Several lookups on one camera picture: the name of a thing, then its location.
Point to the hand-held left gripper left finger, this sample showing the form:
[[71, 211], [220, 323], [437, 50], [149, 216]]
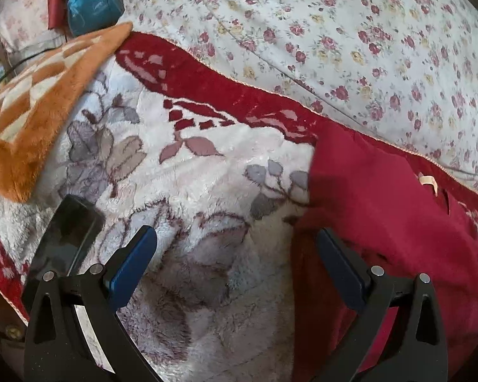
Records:
[[133, 262]]

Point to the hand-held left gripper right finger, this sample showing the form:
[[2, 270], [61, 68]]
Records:
[[342, 266]]

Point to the red garment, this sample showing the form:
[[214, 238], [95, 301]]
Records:
[[382, 215]]

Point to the black smartphone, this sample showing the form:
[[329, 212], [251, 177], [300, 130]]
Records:
[[67, 230]]

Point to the red and white plush blanket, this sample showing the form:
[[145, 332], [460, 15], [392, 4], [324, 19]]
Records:
[[207, 207]]

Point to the orange checkered plush cloth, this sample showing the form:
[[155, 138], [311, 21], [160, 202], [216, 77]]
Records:
[[32, 127]]

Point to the white floral bedsheet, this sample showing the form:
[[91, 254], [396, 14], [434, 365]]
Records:
[[302, 16]]

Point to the blue bag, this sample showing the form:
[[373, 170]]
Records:
[[91, 8]]

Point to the pink floral pillow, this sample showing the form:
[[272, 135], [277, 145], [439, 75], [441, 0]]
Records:
[[24, 20]]

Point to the wooden bed frame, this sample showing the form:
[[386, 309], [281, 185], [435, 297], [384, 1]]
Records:
[[0, 326]]

